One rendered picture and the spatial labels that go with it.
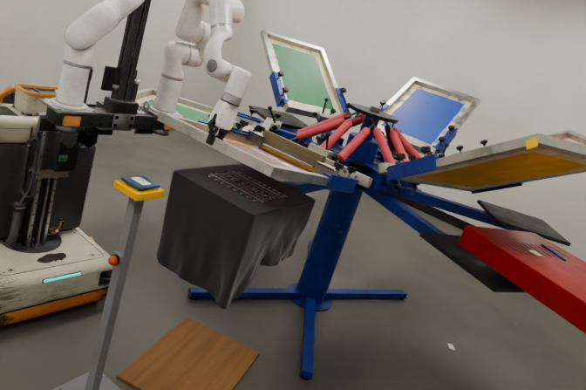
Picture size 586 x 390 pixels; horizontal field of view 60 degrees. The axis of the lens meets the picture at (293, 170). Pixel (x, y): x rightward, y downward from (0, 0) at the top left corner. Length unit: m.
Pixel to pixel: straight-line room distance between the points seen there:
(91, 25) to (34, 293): 1.30
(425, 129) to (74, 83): 2.63
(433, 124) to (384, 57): 2.84
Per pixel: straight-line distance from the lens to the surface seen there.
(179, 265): 2.25
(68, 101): 2.02
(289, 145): 2.43
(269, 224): 2.06
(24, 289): 2.60
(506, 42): 6.32
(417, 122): 3.96
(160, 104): 2.27
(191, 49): 2.26
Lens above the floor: 1.65
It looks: 15 degrees down
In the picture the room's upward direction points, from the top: 18 degrees clockwise
